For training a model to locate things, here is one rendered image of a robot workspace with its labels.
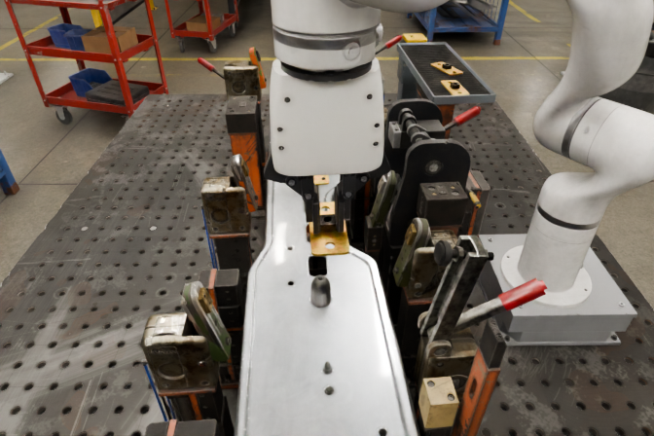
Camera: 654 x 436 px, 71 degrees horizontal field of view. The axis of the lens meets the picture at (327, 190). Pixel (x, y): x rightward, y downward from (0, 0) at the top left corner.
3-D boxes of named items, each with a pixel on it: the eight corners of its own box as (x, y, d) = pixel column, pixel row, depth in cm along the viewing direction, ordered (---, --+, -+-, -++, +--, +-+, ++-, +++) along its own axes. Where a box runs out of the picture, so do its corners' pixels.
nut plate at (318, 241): (308, 204, 51) (307, 196, 50) (341, 203, 51) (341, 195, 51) (311, 257, 44) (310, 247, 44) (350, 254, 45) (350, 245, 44)
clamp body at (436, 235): (381, 356, 98) (396, 222, 77) (433, 352, 99) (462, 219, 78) (389, 397, 91) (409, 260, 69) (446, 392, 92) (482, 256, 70)
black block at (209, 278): (212, 364, 97) (189, 264, 80) (263, 360, 98) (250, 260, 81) (207, 399, 90) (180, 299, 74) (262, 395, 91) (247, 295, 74)
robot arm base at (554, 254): (561, 244, 112) (584, 182, 102) (609, 304, 97) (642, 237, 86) (487, 251, 111) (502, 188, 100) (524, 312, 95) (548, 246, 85)
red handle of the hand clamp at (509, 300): (421, 319, 61) (534, 267, 57) (428, 327, 62) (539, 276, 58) (429, 345, 57) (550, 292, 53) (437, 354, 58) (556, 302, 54)
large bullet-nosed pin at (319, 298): (310, 299, 74) (309, 270, 71) (329, 298, 75) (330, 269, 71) (311, 314, 72) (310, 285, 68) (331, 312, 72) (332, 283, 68)
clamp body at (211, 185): (219, 287, 115) (196, 170, 95) (268, 284, 115) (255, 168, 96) (214, 316, 107) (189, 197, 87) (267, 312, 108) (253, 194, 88)
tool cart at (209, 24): (203, 32, 534) (189, -62, 478) (240, 35, 527) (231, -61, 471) (170, 54, 469) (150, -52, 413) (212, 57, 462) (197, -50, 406)
